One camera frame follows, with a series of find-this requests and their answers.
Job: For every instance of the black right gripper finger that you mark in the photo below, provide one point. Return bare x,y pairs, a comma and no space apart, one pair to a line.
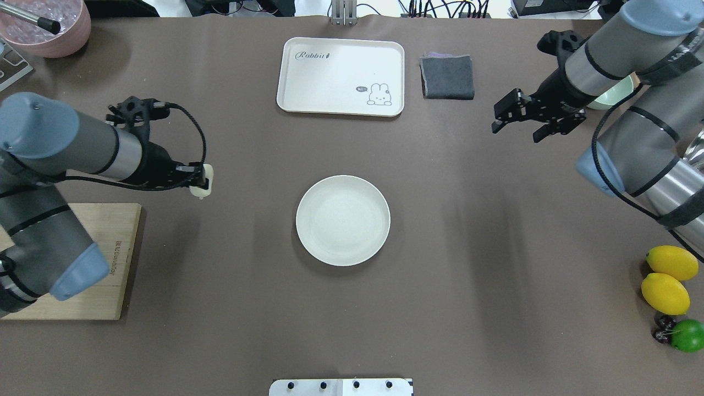
547,130
498,124

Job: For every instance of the pink ice bowl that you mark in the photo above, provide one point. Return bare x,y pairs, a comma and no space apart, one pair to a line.
74,19

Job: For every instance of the grey folded cloth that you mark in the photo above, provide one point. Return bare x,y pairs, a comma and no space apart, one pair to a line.
448,78

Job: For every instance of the yellow lemon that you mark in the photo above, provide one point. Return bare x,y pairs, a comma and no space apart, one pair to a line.
674,261
666,294

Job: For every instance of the upper yellow lemon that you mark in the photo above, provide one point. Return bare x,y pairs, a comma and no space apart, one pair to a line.
666,294

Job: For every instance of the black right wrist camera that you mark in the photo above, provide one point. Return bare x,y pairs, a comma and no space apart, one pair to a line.
561,44

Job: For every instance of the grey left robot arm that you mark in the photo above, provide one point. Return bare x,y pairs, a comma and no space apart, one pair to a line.
43,140

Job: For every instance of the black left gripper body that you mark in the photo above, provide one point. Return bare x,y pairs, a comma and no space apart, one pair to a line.
155,164

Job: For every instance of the metal camera stand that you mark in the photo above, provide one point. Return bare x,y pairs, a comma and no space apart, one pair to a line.
343,12

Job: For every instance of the white steamed bun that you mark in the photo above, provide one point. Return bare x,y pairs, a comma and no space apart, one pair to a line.
201,194

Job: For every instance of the cream rabbit tray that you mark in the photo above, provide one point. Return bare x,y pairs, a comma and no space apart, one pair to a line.
342,76

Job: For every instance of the pale green bowl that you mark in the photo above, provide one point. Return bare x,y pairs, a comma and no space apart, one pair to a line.
618,92

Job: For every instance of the green lime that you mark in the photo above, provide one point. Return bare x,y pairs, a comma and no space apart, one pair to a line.
687,336

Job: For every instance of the metal scoop handle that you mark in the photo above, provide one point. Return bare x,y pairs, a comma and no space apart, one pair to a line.
49,25

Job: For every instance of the lower yellow lemon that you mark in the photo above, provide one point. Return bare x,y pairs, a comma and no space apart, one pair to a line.
674,261

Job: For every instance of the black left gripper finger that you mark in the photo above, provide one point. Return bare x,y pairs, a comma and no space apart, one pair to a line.
201,179

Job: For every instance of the round cream plate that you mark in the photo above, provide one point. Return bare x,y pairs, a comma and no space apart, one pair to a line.
343,220

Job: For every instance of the purple cloth under grey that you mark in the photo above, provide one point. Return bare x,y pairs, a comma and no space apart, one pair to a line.
438,55

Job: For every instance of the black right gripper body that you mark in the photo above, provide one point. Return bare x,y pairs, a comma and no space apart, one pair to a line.
551,93

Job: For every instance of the dark cherries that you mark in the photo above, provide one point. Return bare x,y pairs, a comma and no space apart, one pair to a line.
664,326

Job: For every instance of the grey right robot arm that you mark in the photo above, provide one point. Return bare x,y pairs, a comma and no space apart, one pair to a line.
634,159

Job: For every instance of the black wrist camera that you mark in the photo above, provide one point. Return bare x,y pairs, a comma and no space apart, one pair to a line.
135,114
561,44

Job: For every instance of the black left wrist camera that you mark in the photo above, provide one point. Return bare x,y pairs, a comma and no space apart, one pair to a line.
135,114

